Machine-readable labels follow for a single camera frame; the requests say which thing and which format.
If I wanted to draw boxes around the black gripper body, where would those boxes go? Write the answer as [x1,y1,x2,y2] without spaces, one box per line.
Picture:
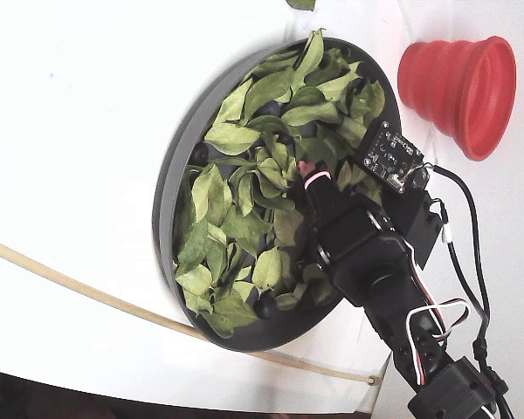
[305,191,416,309]

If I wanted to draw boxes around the pink-tipped black gripper finger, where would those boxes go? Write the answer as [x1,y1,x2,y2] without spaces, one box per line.
[299,160,335,210]

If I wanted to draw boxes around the grey round bowl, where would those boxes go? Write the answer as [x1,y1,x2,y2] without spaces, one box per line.
[151,37,403,354]

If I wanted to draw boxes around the red collapsible silicone cup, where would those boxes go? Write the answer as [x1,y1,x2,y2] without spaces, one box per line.
[396,35,517,161]

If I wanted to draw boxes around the thin beige stick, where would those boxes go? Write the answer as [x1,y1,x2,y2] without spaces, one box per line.
[0,234,379,386]

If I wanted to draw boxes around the black camera bracket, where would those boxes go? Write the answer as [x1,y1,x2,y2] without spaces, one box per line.
[380,181,447,268]

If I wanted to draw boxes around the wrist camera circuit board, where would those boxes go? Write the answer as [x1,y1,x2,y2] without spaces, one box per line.
[360,120,430,194]

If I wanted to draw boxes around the white red black servo wires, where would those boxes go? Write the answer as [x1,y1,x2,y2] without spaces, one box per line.
[404,244,472,388]

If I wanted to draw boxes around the black camera cable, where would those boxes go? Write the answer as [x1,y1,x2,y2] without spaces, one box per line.
[427,163,514,419]

